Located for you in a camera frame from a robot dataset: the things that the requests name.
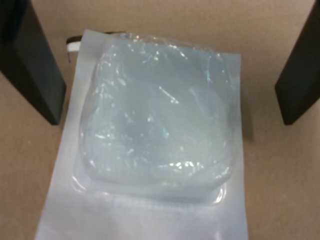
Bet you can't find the brown cardboard table cover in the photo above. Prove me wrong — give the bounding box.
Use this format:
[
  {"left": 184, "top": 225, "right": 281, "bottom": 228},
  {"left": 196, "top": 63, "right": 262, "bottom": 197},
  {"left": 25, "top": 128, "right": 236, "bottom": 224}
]
[{"left": 0, "top": 0, "right": 320, "bottom": 240}]

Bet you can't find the white mask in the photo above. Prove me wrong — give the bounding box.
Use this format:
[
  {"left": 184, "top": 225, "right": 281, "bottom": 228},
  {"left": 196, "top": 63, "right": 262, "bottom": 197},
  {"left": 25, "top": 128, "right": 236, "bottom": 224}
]
[{"left": 34, "top": 28, "right": 248, "bottom": 240}]

